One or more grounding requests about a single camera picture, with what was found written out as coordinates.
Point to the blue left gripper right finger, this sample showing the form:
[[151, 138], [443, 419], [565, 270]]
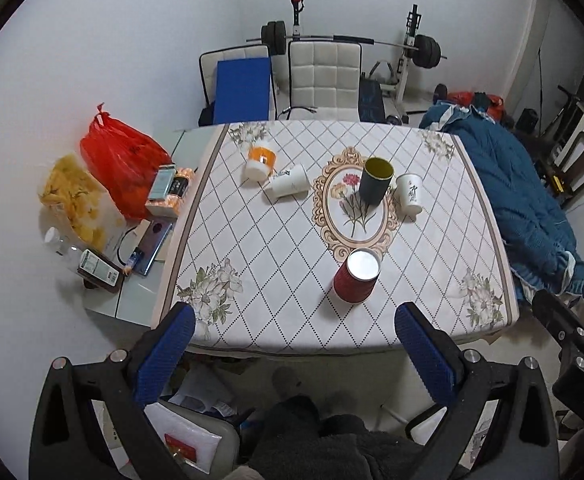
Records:
[[432, 352]]

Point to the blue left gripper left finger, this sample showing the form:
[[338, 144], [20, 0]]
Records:
[[156, 355]]

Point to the red ribbed paper cup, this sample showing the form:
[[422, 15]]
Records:
[[356, 278]]

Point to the white paper cup black calligraphy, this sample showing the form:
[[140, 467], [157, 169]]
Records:
[[408, 194]]

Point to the dark green yellow-lined cup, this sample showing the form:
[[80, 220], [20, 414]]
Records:
[[377, 174]]

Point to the orange and white cup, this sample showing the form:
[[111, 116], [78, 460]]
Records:
[[260, 162]]

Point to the white paper cup lying sideways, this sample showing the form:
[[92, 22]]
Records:
[[290, 181]]

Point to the white padded envelope red label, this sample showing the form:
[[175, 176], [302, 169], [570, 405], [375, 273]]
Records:
[[205, 447]]

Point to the blue phone box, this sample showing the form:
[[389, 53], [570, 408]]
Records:
[[150, 235]]

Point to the blue quilted blanket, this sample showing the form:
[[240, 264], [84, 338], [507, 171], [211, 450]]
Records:
[[538, 240]]

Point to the clear plastic bottle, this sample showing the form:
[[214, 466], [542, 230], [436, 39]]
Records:
[[61, 244]]

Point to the yellow plastic bag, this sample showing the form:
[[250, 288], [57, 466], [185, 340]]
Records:
[[82, 206]]

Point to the patterned white tablecloth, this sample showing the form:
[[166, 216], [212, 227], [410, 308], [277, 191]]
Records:
[[258, 270]]

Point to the red plastic bag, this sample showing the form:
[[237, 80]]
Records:
[[124, 160]]

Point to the wooden brown chair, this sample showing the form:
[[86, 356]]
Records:
[[565, 180]]

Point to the blue board on chair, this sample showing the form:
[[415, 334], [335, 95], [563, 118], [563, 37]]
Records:
[[242, 90]]

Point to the white padded chair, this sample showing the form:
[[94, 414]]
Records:
[[208, 70], [324, 81]]

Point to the barbell on rack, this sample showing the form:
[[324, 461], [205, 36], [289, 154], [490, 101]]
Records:
[[416, 49]]

